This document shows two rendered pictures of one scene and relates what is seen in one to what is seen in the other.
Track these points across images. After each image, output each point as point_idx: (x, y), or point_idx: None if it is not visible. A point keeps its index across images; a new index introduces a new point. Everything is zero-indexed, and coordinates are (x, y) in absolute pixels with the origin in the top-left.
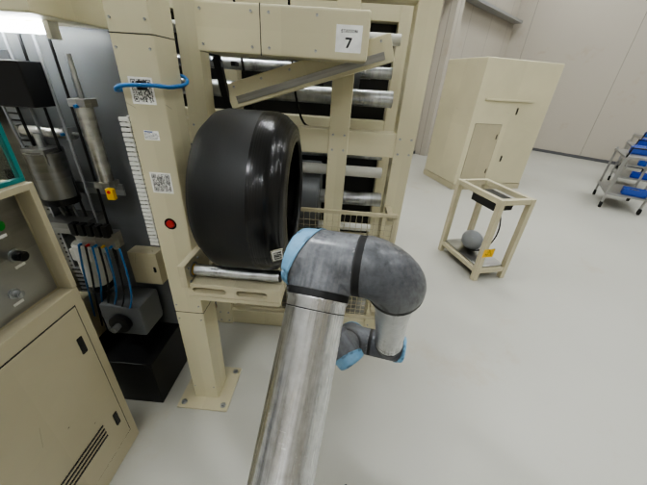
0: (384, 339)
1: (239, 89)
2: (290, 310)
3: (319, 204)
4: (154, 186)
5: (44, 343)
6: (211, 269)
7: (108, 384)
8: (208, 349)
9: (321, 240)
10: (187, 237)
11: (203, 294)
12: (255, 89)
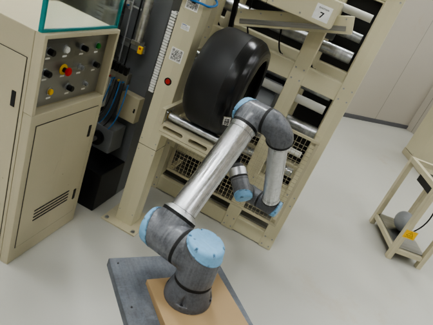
0: (267, 181)
1: (243, 14)
2: (230, 124)
3: None
4: (171, 55)
5: (82, 116)
6: (180, 118)
7: (82, 166)
8: (144, 181)
9: (254, 102)
10: (173, 93)
11: (167, 133)
12: (254, 19)
